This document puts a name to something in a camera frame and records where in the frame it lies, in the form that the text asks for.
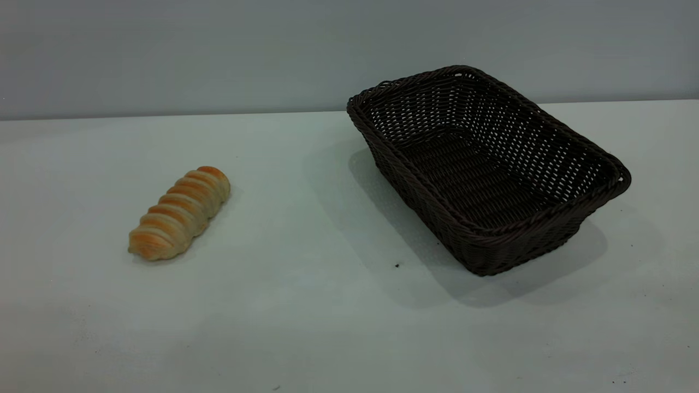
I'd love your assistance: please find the dark brown wicker basket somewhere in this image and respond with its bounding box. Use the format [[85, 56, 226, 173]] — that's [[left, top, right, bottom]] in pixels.
[[346, 65, 632, 277]]

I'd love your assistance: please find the spiral striped bread roll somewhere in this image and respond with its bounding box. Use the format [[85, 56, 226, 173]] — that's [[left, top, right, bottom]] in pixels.
[[128, 165, 231, 261]]

